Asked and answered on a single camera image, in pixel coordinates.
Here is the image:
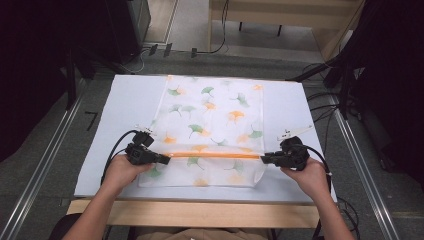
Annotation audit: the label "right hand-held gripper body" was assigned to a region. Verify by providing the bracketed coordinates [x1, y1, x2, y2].
[275, 124, 315, 172]

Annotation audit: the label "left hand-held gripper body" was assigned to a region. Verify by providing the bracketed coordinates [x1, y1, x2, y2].
[124, 124, 158, 166]

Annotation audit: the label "leaf print zipper bag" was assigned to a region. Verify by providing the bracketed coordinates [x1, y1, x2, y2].
[137, 74, 268, 189]

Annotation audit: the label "person's left hand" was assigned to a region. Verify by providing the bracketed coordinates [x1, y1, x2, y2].
[105, 153, 155, 195]

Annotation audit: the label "person's right hand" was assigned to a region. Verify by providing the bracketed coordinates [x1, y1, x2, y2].
[280, 156, 330, 202]

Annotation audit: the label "person's beige trousers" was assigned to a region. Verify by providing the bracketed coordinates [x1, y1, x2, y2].
[135, 227, 272, 240]

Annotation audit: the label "black metal stand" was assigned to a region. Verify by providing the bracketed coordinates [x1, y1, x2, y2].
[287, 54, 356, 120]

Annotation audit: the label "dark cabinet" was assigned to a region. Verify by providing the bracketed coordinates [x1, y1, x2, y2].
[96, 0, 152, 66]

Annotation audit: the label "light wooden bench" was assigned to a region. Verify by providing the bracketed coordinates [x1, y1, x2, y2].
[207, 0, 365, 62]

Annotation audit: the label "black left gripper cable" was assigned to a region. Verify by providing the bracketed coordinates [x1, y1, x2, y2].
[100, 129, 140, 185]

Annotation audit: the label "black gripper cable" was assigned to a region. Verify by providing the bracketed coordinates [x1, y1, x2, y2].
[100, 129, 140, 185]
[299, 143, 333, 201]

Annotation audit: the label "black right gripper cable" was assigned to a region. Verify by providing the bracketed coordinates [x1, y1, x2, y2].
[299, 143, 333, 201]

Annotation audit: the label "black floor cables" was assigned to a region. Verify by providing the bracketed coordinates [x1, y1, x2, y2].
[302, 62, 363, 158]

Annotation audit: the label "wooden table frame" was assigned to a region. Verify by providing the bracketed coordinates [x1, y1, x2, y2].
[66, 197, 322, 230]

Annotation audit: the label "metal floor rail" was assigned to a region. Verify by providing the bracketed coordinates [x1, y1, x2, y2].
[0, 93, 85, 240]
[329, 95, 403, 240]

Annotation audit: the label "black hanging cable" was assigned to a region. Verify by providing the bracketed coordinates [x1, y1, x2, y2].
[190, 0, 231, 58]

